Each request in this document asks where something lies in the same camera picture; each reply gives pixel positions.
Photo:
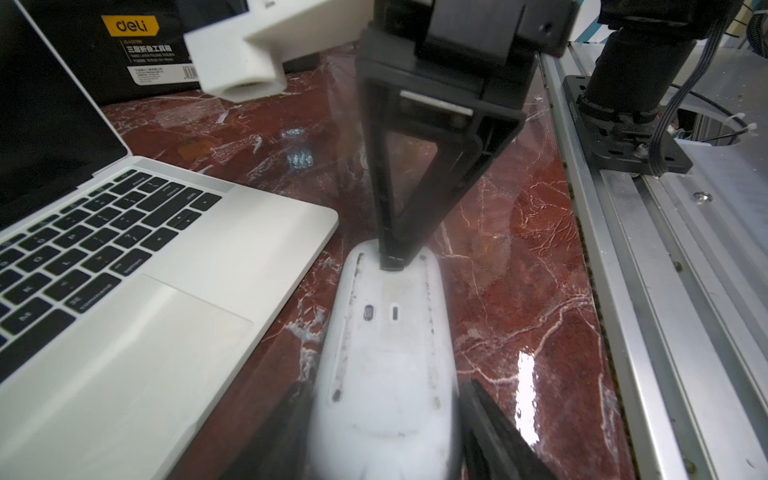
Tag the white wireless mouse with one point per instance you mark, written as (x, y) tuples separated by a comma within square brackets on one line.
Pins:
[(385, 400)]

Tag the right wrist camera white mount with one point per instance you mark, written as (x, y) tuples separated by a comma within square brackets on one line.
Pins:
[(242, 58)]

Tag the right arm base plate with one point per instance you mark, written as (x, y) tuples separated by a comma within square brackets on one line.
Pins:
[(615, 119)]

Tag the black yellow toolbox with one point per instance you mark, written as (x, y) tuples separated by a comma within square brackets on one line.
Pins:
[(128, 50)]

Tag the aluminium front rail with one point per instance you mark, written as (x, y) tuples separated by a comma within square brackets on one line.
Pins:
[(679, 267)]

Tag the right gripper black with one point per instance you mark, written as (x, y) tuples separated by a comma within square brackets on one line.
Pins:
[(433, 120)]

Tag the silver laptop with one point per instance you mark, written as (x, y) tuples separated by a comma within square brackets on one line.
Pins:
[(132, 291)]

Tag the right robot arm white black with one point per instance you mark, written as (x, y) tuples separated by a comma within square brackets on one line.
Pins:
[(655, 38)]

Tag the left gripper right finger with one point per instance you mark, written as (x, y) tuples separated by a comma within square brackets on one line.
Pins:
[(493, 448)]

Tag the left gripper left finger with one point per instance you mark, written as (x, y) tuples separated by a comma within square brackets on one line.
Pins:
[(278, 449)]

